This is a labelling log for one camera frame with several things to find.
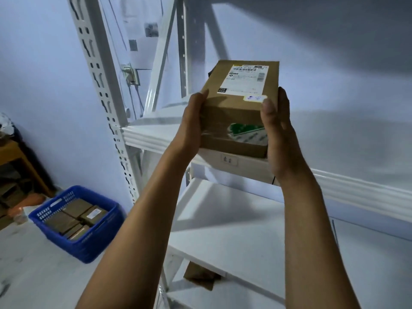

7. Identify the person's right hand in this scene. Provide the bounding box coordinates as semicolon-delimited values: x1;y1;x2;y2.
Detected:
260;86;312;186

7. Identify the person's left hand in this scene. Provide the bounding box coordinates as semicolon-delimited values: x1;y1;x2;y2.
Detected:
170;89;210;164

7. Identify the green-taped cardboard box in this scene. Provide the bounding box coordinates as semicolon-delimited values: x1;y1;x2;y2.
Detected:
199;60;280;159

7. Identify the white shelf with ribbed edge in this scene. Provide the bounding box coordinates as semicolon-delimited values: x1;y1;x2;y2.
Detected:
121;93;412;224

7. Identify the white shelf with thin edge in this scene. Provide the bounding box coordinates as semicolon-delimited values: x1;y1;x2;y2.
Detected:
167;178;412;309

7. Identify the person's left forearm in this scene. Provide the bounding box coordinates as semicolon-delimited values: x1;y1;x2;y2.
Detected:
76;148;194;309

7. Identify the person's right forearm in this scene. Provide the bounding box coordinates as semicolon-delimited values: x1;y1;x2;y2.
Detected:
276;167;363;309

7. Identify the white perforated shelf upright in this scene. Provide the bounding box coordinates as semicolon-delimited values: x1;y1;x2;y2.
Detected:
67;0;143;207

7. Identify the flat cardboard piece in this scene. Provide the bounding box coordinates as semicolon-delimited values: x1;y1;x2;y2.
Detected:
183;260;222;291

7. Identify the white base shelf board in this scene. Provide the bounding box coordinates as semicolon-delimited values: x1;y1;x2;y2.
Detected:
164;270;287;309

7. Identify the blue plastic basket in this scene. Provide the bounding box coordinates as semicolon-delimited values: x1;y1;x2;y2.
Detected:
28;185;125;264

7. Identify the pile of small brown parcels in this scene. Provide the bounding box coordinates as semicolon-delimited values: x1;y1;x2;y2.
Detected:
42;198;109;242

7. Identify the wooden side table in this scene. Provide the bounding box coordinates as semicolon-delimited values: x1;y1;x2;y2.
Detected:
0;138;56;199

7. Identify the white wall socket with plug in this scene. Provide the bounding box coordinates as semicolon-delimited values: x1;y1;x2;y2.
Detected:
121;64;142;119

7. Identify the white rear shelf frame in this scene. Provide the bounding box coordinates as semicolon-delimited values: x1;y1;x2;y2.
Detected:
141;0;233;118

